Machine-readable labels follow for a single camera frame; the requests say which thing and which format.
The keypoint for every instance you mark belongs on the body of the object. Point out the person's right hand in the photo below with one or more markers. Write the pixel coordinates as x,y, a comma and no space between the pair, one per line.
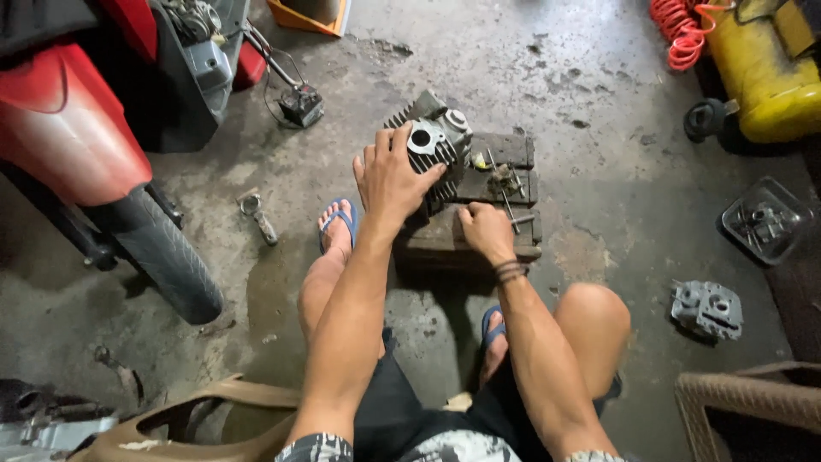
489,232

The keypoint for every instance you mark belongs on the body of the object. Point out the person's left hand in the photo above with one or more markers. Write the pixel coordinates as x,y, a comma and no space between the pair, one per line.
385,183

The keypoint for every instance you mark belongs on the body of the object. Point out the person's right fingers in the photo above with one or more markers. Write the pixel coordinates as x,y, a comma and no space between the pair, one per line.
471,213

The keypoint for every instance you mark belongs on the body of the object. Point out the grey finned engine cylinder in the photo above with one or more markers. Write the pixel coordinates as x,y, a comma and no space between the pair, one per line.
442,144

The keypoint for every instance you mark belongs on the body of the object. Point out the worn wooden block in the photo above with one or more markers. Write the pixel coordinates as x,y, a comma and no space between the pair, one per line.
442,244

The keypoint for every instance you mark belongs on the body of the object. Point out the small metal carburetor part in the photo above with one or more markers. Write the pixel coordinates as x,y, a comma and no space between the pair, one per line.
505,179

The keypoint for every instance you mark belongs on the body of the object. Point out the small yellow plastic piece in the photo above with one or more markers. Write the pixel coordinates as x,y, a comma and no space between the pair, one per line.
480,161

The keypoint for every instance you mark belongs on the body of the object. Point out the dark wrist bands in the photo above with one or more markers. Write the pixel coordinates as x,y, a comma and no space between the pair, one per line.
510,271

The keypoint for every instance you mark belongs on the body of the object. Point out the blue flip-flop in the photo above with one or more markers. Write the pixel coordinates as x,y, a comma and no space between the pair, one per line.
343,218
492,327

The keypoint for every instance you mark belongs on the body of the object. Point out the person's left leg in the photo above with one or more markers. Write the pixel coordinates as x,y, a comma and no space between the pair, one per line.
321,282

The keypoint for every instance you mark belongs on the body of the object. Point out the person's leg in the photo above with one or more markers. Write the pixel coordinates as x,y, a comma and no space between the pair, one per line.
593,333
321,282

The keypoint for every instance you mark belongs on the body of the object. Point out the person's right leg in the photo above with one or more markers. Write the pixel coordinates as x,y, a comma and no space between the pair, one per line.
593,333

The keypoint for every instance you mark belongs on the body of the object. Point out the black shorts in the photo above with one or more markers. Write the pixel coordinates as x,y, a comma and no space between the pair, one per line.
410,410

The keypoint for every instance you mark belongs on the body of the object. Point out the metal connecting rod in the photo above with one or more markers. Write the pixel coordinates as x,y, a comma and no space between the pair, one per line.
260,218

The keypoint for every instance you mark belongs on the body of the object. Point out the orange plastic tray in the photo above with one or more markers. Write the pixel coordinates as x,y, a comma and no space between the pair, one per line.
308,19

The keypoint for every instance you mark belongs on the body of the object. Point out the grey engine cylinder head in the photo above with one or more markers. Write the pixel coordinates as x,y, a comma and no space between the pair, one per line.
707,309

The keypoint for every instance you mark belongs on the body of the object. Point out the clear plastic container of parts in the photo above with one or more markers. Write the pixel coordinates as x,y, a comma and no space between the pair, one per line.
764,221

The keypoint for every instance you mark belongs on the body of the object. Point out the yellow air compressor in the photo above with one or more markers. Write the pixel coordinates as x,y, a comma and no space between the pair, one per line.
763,77

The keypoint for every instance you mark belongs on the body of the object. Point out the tan plastic fairing panel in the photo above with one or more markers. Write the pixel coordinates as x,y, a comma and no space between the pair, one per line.
211,410

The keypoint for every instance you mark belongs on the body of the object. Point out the red motorcycle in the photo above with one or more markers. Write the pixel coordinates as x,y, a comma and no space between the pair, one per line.
70,122

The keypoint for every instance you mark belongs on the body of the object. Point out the grey engine case parts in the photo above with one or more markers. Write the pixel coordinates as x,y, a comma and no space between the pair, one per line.
45,423

